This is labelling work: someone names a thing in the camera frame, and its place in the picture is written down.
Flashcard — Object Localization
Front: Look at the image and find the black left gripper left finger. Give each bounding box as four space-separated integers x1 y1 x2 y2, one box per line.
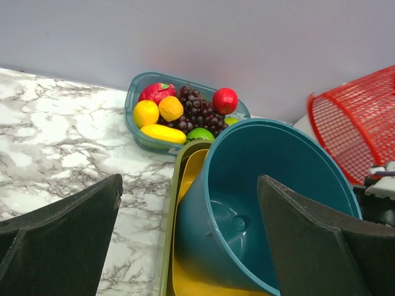
1 174 123 295

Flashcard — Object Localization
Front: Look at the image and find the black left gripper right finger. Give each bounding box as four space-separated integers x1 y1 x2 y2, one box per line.
257 175 394 295

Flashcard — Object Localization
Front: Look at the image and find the red mesh basket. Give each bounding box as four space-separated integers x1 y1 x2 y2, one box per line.
307 66 394 184

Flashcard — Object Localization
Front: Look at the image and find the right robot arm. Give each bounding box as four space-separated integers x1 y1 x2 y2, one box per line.
353 161 394 228

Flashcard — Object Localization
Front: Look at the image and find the teal plastic bucket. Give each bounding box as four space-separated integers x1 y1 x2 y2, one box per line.
175 118 362 295

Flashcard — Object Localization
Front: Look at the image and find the yellow plastic bin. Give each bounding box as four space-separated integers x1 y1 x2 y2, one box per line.
171 149 268 296

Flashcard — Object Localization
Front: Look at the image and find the green pear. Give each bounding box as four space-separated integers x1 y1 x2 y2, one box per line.
224 117 239 126

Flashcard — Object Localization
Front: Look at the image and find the yellow mango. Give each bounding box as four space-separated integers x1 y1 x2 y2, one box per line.
140 124 186 144

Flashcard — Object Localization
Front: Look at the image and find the yellow lemon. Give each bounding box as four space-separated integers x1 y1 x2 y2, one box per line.
133 100 160 128

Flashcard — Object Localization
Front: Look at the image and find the olive green plastic tub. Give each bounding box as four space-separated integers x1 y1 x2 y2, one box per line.
152 140 211 295

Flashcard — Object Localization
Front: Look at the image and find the green ball with black stripe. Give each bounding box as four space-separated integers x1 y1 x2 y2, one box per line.
186 128 215 143

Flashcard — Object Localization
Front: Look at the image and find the clear teal fruit basket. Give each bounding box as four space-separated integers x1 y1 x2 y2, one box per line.
123 72 251 157

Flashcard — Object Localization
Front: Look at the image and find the red apple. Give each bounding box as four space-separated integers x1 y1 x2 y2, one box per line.
212 88 238 115

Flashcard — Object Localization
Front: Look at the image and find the dark purple grape bunch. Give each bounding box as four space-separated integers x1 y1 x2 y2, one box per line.
159 86 229 138

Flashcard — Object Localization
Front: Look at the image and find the orange fruit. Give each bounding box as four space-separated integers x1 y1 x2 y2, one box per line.
159 96 184 122

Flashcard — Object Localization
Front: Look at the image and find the pink dragon fruit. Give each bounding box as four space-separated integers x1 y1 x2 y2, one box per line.
138 83 176 105

